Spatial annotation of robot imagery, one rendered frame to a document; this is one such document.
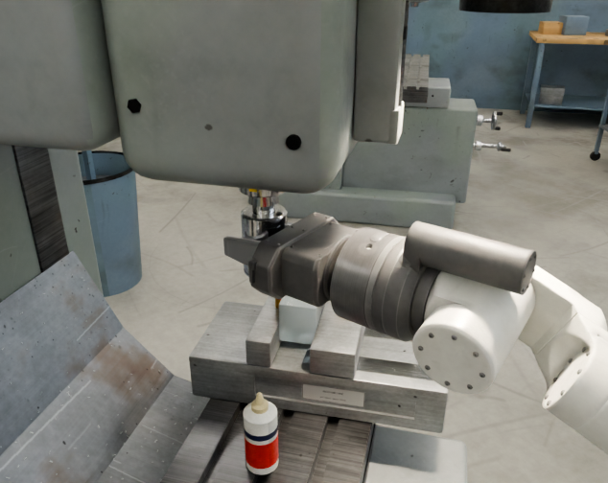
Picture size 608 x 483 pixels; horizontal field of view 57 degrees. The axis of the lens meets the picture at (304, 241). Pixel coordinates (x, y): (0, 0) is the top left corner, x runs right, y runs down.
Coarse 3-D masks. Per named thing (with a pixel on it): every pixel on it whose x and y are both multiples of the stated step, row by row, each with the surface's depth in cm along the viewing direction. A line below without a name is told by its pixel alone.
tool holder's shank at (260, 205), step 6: (252, 198) 55; (258, 198) 55; (264, 198) 55; (270, 198) 55; (276, 198) 56; (252, 204) 55; (258, 204) 55; (264, 204) 55; (270, 204) 55; (258, 210) 56; (264, 210) 56; (270, 210) 56
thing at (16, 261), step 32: (0, 160) 71; (32, 160) 76; (64, 160) 83; (0, 192) 72; (32, 192) 76; (64, 192) 84; (0, 224) 72; (32, 224) 77; (64, 224) 84; (0, 256) 73; (32, 256) 78; (64, 256) 85; (0, 288) 73
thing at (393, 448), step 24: (384, 432) 85; (408, 432) 85; (384, 456) 81; (408, 456) 81; (432, 456) 81; (456, 456) 81; (384, 480) 77; (408, 480) 77; (432, 480) 77; (456, 480) 77
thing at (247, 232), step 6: (246, 228) 56; (252, 228) 55; (258, 228) 55; (270, 228) 55; (276, 228) 56; (282, 228) 56; (246, 234) 56; (252, 234) 56; (258, 234) 56; (264, 234) 56; (270, 234) 56; (258, 240) 56; (246, 270) 58
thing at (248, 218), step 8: (248, 208) 57; (280, 208) 57; (248, 216) 56; (256, 216) 56; (264, 216) 56; (272, 216) 56; (280, 216) 56; (248, 224) 56; (256, 224) 55; (264, 224) 55; (272, 224) 55; (280, 224) 56
